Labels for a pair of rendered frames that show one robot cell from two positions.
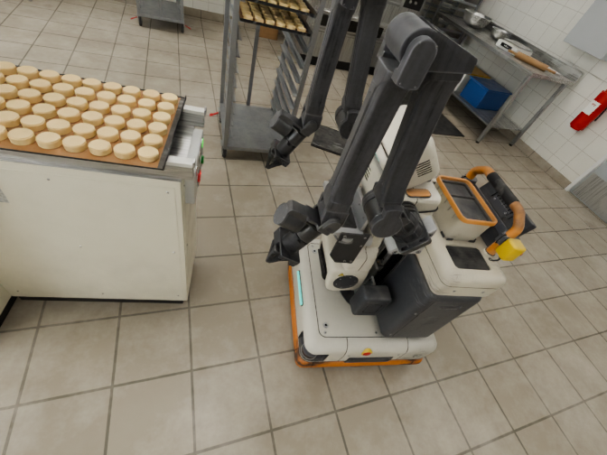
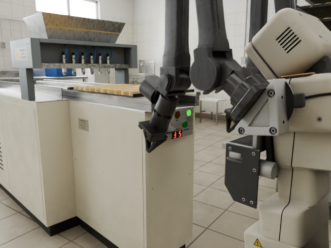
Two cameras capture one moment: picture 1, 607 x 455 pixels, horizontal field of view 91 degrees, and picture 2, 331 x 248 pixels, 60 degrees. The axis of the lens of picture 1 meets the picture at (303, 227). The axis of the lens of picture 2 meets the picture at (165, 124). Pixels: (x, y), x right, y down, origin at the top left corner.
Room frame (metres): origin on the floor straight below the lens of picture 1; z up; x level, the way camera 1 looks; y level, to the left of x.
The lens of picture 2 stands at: (0.22, -0.76, 1.02)
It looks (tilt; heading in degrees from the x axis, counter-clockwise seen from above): 11 degrees down; 67
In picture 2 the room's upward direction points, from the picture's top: straight up
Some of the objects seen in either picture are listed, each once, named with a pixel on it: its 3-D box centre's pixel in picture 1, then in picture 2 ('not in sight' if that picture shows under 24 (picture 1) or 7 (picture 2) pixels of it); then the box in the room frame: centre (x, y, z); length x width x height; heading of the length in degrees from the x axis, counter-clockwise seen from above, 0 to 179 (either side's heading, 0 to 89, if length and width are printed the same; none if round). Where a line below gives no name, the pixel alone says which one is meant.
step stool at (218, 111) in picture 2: not in sight; (214, 110); (3.13, 3.81, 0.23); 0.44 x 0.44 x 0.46; 24
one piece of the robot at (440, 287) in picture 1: (412, 253); not in sight; (0.95, -0.48, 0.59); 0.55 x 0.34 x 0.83; 22
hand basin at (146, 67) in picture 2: not in sight; (145, 72); (2.31, 5.45, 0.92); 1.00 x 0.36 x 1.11; 122
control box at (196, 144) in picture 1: (194, 165); (174, 123); (0.76, 0.43, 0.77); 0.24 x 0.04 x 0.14; 22
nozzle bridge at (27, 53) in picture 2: not in sight; (79, 69); (0.44, 1.24, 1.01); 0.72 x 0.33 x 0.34; 22
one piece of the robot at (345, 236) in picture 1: (345, 216); (267, 155); (0.81, -0.13, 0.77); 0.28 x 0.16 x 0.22; 22
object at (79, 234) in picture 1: (98, 217); (128, 169); (0.63, 0.77, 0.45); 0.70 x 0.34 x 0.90; 112
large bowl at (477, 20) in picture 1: (474, 20); not in sight; (5.31, -1.13, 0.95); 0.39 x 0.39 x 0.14
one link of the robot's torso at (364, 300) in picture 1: (349, 277); not in sight; (0.80, -0.26, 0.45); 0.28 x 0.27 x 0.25; 22
